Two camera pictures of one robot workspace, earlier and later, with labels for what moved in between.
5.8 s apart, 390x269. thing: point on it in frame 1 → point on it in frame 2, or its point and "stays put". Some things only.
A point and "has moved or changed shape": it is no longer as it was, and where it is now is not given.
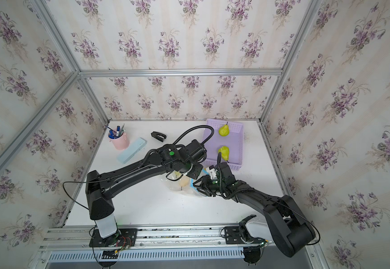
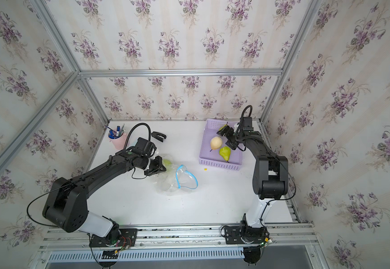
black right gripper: (205, 181) → (230, 130)
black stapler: (158, 136) stays put
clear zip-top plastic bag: (184, 184) has moved or changed shape
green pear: (225, 152) stays put
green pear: (224, 130) stays put
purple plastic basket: (233, 141) stays put
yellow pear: (183, 181) → (216, 143)
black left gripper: (196, 175) → (158, 167)
